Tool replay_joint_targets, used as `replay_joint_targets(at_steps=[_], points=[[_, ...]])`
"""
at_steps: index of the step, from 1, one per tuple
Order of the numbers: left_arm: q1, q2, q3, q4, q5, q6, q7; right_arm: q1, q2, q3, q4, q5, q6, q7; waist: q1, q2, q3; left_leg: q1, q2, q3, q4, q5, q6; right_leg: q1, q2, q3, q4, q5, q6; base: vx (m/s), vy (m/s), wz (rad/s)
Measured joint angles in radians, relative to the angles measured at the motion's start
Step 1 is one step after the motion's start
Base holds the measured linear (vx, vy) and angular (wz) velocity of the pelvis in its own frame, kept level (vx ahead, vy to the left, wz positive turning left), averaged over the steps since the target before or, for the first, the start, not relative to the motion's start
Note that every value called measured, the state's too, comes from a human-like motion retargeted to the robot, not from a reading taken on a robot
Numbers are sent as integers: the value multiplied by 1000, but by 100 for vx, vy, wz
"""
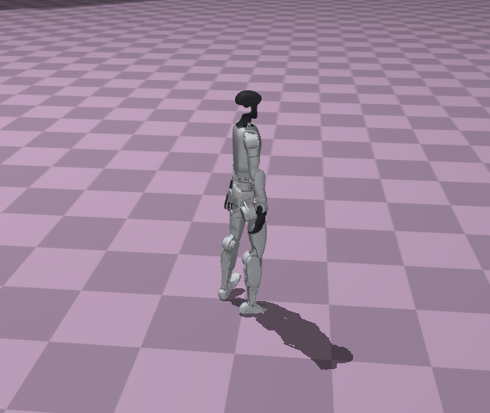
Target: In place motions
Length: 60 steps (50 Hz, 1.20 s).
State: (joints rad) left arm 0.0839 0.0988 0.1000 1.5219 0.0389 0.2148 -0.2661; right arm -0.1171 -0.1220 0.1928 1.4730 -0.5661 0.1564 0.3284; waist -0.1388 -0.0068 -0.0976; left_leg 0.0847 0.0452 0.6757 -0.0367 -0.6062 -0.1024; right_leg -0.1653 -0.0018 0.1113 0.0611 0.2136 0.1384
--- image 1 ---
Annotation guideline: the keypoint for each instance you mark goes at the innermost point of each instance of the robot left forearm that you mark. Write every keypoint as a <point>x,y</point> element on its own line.
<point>235,178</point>

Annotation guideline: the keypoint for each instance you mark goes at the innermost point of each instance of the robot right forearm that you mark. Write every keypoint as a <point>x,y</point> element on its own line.
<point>260,195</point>

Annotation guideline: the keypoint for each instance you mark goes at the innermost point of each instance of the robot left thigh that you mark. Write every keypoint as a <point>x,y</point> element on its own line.
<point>236,227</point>

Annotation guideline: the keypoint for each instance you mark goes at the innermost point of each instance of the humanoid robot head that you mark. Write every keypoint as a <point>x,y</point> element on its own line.
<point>248,98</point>

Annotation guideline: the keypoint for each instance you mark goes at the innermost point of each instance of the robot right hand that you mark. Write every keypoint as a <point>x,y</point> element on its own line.
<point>260,220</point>

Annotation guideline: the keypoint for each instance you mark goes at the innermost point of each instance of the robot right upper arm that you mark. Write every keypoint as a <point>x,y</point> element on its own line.
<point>251,144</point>

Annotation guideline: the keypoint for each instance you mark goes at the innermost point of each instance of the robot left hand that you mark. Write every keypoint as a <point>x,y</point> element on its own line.
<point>228,205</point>

